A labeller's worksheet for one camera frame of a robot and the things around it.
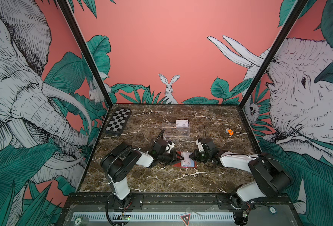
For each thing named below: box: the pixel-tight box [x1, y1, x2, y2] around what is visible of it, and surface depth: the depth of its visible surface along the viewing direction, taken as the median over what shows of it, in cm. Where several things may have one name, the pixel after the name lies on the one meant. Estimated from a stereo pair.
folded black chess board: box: [104, 107, 132, 136], surface depth 106 cm
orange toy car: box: [225, 128, 234, 136], surface depth 105 cm
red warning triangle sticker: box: [180, 213, 191, 226], surface depth 70 cm
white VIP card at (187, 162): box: [180, 152, 195, 168], surface depth 90 cm
